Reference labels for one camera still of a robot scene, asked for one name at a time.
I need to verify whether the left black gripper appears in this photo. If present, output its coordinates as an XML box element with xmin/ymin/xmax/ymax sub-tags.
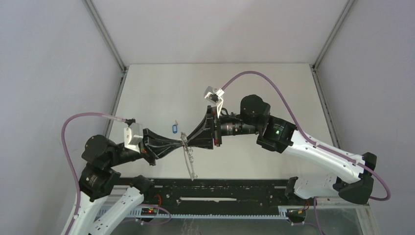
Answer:
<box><xmin>108</xmin><ymin>126</ymin><xmax>184</xmax><ymax>165</ymax></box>

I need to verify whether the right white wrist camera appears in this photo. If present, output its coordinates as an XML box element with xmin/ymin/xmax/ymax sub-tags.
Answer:
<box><xmin>204</xmin><ymin>86</ymin><xmax>225</xmax><ymax>118</ymax></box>

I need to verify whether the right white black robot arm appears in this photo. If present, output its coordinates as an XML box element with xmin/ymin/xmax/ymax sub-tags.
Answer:
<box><xmin>184</xmin><ymin>94</ymin><xmax>377</xmax><ymax>205</ymax></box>

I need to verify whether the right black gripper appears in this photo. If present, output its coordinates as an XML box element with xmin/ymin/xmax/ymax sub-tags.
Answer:
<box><xmin>186</xmin><ymin>106</ymin><xmax>260</xmax><ymax>151</ymax></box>

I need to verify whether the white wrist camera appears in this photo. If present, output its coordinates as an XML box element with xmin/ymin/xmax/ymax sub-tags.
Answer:
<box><xmin>204</xmin><ymin>86</ymin><xmax>225</xmax><ymax>118</ymax></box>
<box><xmin>123</xmin><ymin>123</ymin><xmax>143</xmax><ymax>153</ymax></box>

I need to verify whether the grey cable duct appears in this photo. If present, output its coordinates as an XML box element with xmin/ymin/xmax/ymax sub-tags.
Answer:
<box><xmin>85</xmin><ymin>207</ymin><xmax>289</xmax><ymax>220</ymax></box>

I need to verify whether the right aluminium frame post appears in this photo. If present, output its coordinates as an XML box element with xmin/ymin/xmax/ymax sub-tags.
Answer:
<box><xmin>312</xmin><ymin>0</ymin><xmax>357</xmax><ymax>71</ymax></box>

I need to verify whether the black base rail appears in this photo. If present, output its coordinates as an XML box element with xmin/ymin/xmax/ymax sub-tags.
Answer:
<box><xmin>124</xmin><ymin>177</ymin><xmax>319</xmax><ymax>215</ymax></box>

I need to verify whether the aluminium frame post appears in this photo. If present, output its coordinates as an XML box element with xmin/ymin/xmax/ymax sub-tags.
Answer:
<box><xmin>82</xmin><ymin>0</ymin><xmax>127</xmax><ymax>72</ymax></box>
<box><xmin>312</xmin><ymin>0</ymin><xmax>357</xmax><ymax>71</ymax></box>

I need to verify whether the left aluminium frame post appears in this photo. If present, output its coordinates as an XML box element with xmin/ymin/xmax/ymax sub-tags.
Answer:
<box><xmin>82</xmin><ymin>0</ymin><xmax>127</xmax><ymax>72</ymax></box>

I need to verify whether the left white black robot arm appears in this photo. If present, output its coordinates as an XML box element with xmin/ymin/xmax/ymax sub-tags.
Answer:
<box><xmin>62</xmin><ymin>124</ymin><xmax>183</xmax><ymax>235</ymax></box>

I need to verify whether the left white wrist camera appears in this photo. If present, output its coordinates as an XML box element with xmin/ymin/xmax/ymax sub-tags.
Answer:
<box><xmin>123</xmin><ymin>123</ymin><xmax>143</xmax><ymax>153</ymax></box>

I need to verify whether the key with blue tag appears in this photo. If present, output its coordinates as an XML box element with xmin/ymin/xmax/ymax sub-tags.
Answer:
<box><xmin>172</xmin><ymin>121</ymin><xmax>179</xmax><ymax>134</ymax></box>

